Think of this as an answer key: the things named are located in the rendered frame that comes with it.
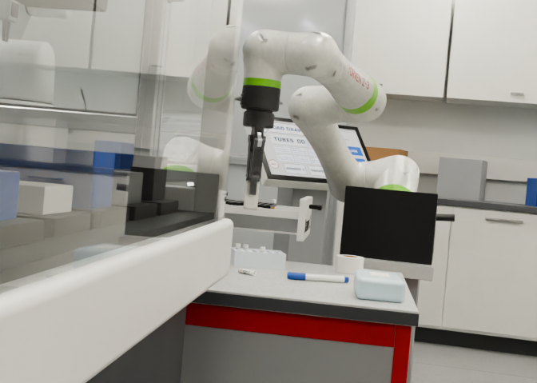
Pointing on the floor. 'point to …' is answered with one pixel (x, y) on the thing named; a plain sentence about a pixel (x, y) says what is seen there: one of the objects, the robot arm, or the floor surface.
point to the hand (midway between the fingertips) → (251, 195)
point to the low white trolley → (295, 331)
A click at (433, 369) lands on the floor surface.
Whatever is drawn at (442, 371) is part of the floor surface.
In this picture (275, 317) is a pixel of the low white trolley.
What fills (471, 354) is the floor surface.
